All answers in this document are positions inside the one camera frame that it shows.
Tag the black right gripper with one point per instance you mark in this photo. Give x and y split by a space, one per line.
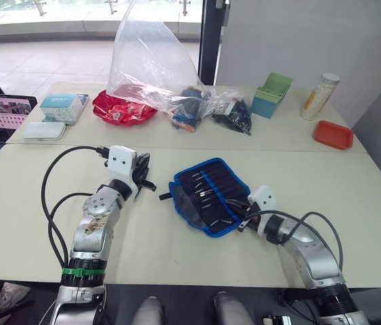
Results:
251 216

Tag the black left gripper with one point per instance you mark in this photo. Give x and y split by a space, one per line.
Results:
140 176

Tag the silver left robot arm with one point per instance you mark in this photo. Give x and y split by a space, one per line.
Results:
88 233

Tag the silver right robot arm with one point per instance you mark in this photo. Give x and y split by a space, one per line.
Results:
312 250

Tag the black tweezers with silver tip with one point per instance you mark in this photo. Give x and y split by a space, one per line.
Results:
204 193
207 200
199 185
224 221
195 175

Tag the blue-edged black tool roll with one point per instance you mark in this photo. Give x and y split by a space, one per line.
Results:
217 183

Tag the red foil bag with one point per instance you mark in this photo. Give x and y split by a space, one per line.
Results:
119 113

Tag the clear bag of blue-black items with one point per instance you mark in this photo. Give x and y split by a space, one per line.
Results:
190 111

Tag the grey rounded shape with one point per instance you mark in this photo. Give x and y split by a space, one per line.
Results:
232 309
148 313

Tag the thin printed booklet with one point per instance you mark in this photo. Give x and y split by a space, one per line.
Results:
84 101

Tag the clear bag of black parts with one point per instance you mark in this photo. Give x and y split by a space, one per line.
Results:
235 116

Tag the white and teal carton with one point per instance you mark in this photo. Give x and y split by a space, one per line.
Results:
60 108

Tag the small white floor device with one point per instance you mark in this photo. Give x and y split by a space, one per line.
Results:
278 320

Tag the white flat case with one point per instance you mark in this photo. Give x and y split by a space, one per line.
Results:
44 130

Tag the large clear plastic bag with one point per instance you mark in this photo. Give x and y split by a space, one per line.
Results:
142 57

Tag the green and blue plastic box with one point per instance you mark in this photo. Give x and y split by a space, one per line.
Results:
269 98

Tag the red plastic tray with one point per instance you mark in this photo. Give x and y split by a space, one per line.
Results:
333 135

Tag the tall clear dotted bottle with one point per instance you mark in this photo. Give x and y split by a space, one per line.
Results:
318 96

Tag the open laptop computer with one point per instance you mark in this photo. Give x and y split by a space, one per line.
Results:
2 115

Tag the grey worn shoe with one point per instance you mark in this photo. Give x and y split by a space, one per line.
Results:
0 301

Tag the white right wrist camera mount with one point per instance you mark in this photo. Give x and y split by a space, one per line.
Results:
264 199

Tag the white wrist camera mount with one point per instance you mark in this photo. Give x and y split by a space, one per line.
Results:
120 162
264 199

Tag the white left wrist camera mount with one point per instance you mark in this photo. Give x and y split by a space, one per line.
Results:
120 162

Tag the dark door frame post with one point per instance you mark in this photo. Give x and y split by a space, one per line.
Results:
210 40

